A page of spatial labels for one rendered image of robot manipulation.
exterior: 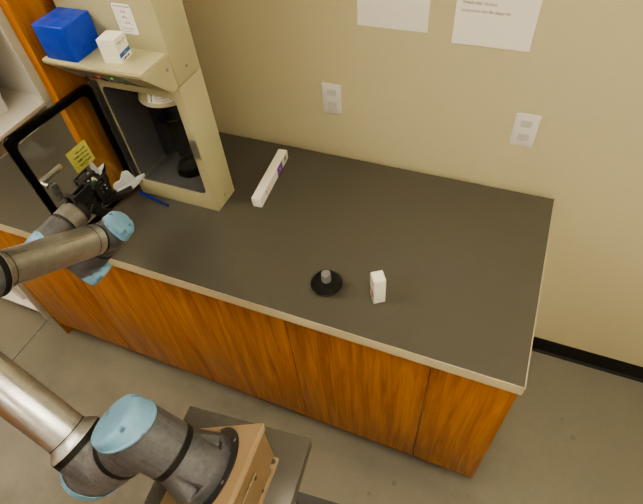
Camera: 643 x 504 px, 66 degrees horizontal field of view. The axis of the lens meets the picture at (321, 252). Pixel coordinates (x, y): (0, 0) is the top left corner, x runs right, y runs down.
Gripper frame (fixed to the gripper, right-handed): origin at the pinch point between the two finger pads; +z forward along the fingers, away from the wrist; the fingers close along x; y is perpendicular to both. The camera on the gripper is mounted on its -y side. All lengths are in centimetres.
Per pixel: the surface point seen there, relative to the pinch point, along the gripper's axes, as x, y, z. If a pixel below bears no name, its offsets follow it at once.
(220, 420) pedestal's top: -52, -28, -47
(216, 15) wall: -1, 18, 59
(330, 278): -63, -23, -1
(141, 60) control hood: -10.4, 29.4, 11.1
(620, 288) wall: -152, -66, 59
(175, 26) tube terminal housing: -14.9, 33.4, 22.0
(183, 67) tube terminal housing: -14.9, 23.1, 20.3
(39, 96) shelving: 102, -27, 55
